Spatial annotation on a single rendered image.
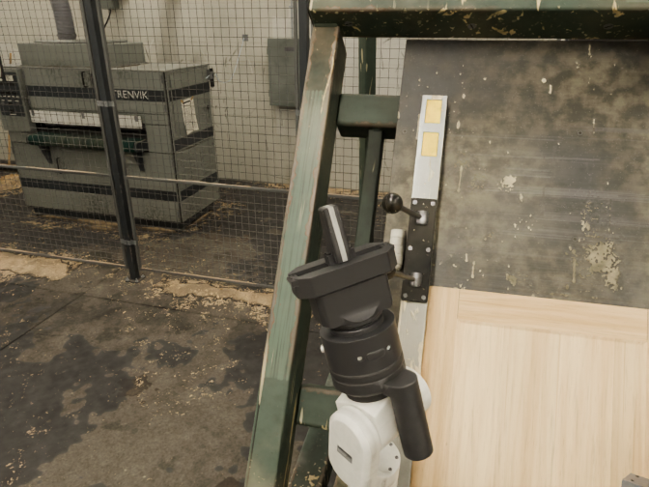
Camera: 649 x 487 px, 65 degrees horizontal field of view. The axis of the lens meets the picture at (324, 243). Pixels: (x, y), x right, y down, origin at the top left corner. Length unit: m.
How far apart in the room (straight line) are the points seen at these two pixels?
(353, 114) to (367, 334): 0.71
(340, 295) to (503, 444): 0.56
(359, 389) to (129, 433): 2.28
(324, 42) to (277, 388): 0.72
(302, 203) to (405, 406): 0.57
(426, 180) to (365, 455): 0.59
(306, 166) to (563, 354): 0.60
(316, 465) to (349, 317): 0.90
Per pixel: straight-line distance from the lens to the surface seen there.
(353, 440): 0.61
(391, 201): 0.90
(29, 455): 2.88
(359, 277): 0.55
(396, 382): 0.58
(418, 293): 0.98
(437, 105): 1.10
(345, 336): 0.57
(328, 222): 0.54
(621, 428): 1.07
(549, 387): 1.03
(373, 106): 1.19
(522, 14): 1.15
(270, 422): 1.03
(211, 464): 2.56
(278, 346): 1.02
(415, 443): 0.61
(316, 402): 1.09
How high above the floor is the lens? 1.83
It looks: 23 degrees down
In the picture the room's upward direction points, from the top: straight up
